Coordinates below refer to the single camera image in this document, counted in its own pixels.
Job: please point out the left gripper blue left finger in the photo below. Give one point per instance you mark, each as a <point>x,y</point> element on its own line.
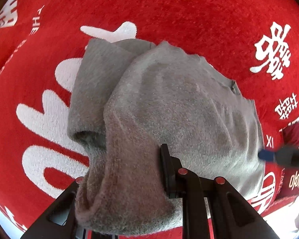
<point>58,220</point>

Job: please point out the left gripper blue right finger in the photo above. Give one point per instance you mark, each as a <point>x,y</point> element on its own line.
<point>181,183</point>

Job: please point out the grey knit sweater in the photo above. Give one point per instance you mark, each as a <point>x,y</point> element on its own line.
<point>128,99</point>

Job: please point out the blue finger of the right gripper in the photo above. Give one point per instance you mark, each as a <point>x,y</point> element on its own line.
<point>265,155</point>

